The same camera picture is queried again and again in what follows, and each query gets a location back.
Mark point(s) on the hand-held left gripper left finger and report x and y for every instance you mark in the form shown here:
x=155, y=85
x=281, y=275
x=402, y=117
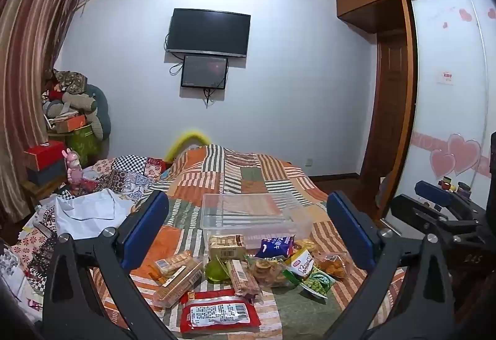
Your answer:
x=145, y=231

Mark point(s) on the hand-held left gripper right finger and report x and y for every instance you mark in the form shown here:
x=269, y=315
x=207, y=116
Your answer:
x=350, y=233

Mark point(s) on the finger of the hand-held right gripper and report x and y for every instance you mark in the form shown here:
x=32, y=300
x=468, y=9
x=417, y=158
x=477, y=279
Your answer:
x=432, y=192
x=422, y=218

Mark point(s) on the clear orange snack packet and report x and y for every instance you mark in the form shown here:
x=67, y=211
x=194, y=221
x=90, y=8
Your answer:
x=333, y=265

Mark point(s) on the yellow cookie packet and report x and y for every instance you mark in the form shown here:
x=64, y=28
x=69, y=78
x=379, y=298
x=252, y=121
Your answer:
x=306, y=244

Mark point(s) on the white snack bag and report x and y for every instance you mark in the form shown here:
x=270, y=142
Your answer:
x=302, y=264

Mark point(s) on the green pea packet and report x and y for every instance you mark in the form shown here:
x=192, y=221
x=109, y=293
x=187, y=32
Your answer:
x=317, y=282

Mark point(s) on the long clear cracker packet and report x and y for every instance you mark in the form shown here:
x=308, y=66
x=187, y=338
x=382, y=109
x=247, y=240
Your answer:
x=178, y=284

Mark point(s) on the blue snack bag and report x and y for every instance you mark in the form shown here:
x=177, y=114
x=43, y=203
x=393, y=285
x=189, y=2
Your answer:
x=275, y=247

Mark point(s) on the green jelly cup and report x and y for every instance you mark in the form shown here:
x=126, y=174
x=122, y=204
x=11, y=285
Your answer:
x=215, y=272

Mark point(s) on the tan biscuit packet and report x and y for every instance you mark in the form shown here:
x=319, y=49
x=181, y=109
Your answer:
x=226, y=243

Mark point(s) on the clear round cookie bag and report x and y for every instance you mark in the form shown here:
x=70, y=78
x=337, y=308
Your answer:
x=265, y=270

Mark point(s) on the clear plastic container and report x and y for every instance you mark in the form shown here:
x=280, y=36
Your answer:
x=248, y=216

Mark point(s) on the reddish brown biscuit packet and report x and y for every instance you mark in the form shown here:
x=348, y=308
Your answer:
x=242, y=278

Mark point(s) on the red snack packet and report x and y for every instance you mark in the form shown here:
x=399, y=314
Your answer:
x=217, y=315

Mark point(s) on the small dark jar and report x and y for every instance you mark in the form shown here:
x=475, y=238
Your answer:
x=464, y=189

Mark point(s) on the white plastic bag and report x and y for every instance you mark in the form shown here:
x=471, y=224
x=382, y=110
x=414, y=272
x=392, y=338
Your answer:
x=89, y=212

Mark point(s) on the checkered floral patchwork quilt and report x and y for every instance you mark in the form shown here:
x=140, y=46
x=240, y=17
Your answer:
x=124, y=173

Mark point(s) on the white heart-print wardrobe door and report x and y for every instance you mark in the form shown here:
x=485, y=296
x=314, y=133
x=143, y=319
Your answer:
x=445, y=111

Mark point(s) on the brown wooden door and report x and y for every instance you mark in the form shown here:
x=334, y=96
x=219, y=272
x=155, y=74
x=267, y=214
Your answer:
x=389, y=111

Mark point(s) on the pink rabbit toy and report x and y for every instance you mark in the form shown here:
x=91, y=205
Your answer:
x=74, y=171

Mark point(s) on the yellow foam tube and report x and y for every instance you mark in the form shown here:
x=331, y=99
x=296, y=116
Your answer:
x=186, y=134

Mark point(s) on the striped orange patchwork quilt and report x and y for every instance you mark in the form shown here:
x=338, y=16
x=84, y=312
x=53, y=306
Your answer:
x=240, y=173

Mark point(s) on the wooden nightstand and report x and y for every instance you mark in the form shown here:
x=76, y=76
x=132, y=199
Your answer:
x=38, y=192

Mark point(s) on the dark grey box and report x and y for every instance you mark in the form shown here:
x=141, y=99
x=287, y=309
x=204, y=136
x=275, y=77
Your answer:
x=46, y=173

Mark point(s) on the paper label with red print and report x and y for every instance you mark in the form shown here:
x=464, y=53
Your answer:
x=445, y=77

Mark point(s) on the red box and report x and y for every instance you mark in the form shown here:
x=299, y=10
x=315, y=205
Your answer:
x=42, y=154

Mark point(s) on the orange cardboard box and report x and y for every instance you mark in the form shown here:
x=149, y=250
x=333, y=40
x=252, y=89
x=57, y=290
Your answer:
x=69, y=124

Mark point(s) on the floral cloth bundle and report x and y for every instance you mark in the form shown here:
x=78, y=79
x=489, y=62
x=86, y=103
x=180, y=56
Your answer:
x=71, y=80

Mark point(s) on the small black monitor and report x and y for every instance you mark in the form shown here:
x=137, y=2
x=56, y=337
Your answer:
x=203, y=70

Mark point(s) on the striped brown curtain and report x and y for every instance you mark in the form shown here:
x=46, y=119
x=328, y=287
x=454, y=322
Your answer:
x=27, y=72

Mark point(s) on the large black television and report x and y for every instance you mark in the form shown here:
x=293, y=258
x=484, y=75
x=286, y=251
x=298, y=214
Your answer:
x=209, y=32

